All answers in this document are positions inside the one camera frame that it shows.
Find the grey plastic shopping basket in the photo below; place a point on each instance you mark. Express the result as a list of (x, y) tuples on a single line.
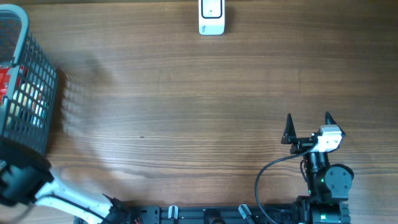
[(29, 82)]

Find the white barcode scanner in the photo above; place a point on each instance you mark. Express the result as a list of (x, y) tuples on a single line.
[(211, 17)]

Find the red snack bag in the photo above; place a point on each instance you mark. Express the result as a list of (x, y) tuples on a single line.
[(5, 76)]

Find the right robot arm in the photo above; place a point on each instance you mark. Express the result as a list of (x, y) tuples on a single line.
[(328, 184)]

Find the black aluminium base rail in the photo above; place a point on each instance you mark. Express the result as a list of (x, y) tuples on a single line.
[(282, 213)]

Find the large cream snack bag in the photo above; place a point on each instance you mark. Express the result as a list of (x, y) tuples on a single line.
[(31, 105)]

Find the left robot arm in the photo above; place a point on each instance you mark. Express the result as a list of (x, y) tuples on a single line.
[(28, 178)]

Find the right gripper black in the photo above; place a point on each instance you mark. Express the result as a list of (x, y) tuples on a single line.
[(290, 137)]

